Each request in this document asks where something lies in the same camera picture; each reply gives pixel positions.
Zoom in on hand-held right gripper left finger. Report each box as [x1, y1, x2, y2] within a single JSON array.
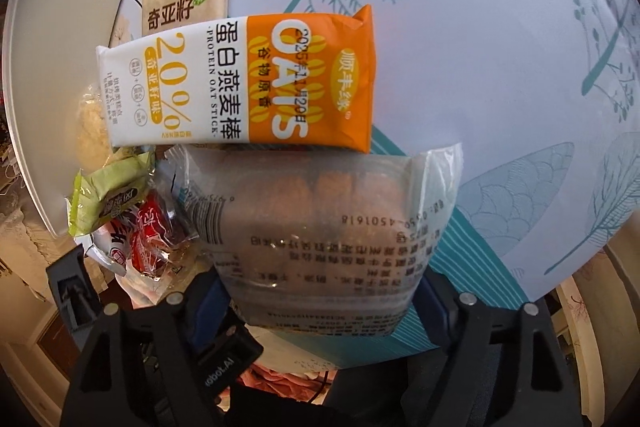
[[62, 274, 236, 427]]

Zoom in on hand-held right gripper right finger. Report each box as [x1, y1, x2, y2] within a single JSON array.
[[412, 269, 583, 427]]

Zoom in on red candy packet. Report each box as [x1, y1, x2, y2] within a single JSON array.
[[132, 192, 197, 279]]

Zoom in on clear biscuit packet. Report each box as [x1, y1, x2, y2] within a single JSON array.
[[167, 144, 463, 340]]

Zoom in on green snack packet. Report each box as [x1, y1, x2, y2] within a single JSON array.
[[67, 152, 157, 238]]

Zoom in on pale crumbly snack packet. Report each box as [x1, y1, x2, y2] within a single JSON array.
[[72, 79, 151, 168]]

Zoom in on orange white oat bar packet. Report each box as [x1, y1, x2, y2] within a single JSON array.
[[96, 4, 377, 154]]

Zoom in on white plastic bin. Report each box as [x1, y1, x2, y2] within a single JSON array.
[[5, 0, 158, 240]]

